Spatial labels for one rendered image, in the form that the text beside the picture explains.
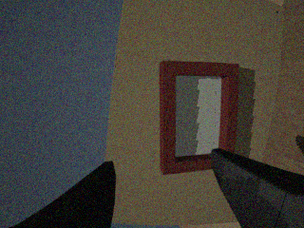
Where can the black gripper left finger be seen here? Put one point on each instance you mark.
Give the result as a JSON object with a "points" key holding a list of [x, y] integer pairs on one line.
{"points": [[88, 204]]}

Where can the red rectangular picture frame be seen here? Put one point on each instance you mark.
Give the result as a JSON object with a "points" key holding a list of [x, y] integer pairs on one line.
{"points": [[198, 112]]}

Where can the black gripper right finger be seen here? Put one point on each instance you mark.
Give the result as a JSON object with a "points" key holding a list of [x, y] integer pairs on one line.
{"points": [[261, 196]]}

